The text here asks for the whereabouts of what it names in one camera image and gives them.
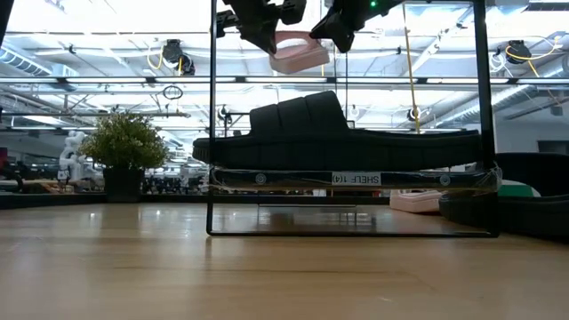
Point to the white humanoid robot figure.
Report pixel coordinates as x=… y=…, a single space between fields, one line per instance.
x=71 y=155

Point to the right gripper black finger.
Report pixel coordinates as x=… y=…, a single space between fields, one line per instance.
x=326 y=26
x=346 y=37

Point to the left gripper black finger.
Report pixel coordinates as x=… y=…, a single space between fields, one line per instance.
x=266 y=40

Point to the green potted plant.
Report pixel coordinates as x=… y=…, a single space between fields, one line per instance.
x=124 y=142

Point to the black slide sandal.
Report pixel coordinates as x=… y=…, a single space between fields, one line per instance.
x=338 y=151
x=533 y=218

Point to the black aluminium rig frame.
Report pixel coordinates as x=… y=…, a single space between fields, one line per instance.
x=53 y=201

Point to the pink slide sandal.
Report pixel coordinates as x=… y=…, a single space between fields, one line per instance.
x=302 y=60
x=413 y=202

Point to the black frame wooden shelf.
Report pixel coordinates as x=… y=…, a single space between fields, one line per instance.
x=289 y=179

